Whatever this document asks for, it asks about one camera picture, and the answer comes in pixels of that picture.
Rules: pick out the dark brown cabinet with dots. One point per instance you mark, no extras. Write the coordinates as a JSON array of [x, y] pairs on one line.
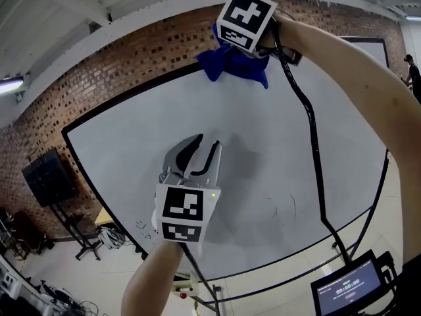
[[28, 232]]

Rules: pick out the black television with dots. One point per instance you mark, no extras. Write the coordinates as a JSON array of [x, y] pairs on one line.
[[49, 176]]

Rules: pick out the yellow table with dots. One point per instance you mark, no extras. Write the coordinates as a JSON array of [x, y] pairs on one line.
[[103, 217]]

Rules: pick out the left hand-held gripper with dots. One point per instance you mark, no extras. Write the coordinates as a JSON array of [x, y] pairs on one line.
[[184, 209]]

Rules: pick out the blue cloth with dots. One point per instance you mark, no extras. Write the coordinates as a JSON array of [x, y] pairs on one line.
[[237, 66]]

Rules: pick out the black television stand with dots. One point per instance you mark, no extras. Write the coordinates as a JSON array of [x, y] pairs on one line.
[[89, 246]]

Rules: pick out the black chest monitor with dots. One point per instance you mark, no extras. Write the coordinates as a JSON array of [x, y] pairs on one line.
[[348, 288]]

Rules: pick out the cream holder with red knob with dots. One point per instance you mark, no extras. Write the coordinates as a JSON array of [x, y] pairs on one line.
[[189, 288]]

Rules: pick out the person's navy shirt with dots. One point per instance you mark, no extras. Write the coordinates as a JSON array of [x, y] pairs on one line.
[[412, 291]]

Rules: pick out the person's right forearm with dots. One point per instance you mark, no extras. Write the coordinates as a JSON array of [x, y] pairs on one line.
[[361, 87]]

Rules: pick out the person's left forearm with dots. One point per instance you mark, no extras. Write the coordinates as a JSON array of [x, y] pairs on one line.
[[148, 281]]

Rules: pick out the ceiling tube light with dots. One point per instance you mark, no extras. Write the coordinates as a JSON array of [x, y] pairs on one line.
[[414, 17], [10, 86]]

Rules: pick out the white screen with black border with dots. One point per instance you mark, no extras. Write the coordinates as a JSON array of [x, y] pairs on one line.
[[375, 49]]

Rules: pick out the white shelving rack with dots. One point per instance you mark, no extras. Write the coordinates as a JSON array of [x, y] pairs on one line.
[[10, 281]]

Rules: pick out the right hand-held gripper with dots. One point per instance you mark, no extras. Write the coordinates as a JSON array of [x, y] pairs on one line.
[[246, 15]]

